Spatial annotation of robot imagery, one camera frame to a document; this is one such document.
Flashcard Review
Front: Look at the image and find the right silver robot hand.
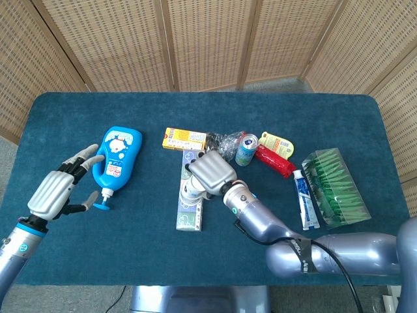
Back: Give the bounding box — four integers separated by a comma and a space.
186, 149, 238, 199

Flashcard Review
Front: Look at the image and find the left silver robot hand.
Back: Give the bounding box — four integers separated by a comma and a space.
26, 143, 106, 222

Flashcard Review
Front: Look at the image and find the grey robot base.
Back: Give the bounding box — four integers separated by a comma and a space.
130, 285, 271, 313

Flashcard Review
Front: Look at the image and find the clear bag of black pieces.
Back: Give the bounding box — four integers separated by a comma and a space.
204, 130, 246, 163

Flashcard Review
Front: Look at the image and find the light blue drink can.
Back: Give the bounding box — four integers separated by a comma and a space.
235, 132, 259, 167

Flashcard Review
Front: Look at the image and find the yellow cardboard box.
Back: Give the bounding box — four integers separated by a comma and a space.
162, 127, 209, 151

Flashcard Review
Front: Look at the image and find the long tissue pack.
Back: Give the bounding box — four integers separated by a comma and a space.
175, 149, 207, 233

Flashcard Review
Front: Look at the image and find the red foil packet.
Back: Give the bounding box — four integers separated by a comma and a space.
253, 145, 294, 179

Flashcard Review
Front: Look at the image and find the yellow green packet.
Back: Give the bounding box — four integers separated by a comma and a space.
257, 131, 296, 160

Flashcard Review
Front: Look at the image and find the blue pump bottle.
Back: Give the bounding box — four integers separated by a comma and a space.
92, 126, 143, 211

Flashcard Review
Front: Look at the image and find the white blue toothpaste tube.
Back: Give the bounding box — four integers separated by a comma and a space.
292, 169, 322, 231

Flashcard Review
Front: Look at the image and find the blue table cloth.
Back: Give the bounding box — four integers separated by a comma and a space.
0, 91, 411, 288

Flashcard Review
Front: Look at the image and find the clear box of green sachets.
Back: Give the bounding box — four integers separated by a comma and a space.
301, 147, 372, 231

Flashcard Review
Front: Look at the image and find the bamboo folding screen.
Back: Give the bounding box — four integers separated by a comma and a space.
0, 0, 417, 183

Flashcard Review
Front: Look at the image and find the white floor object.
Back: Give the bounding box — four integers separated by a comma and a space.
383, 293, 397, 313

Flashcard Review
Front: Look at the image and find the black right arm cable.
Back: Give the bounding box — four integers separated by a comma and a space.
234, 220, 364, 313

